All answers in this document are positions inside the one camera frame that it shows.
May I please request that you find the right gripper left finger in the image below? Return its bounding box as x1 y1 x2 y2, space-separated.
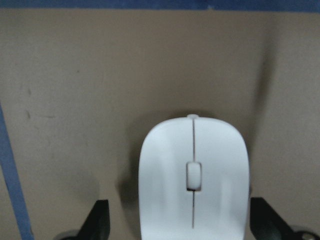
56 199 110 240

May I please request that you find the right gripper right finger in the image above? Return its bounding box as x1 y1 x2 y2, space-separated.
249 197 320 240

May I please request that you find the white computer mouse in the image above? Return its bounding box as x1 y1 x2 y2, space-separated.
138 114 250 240

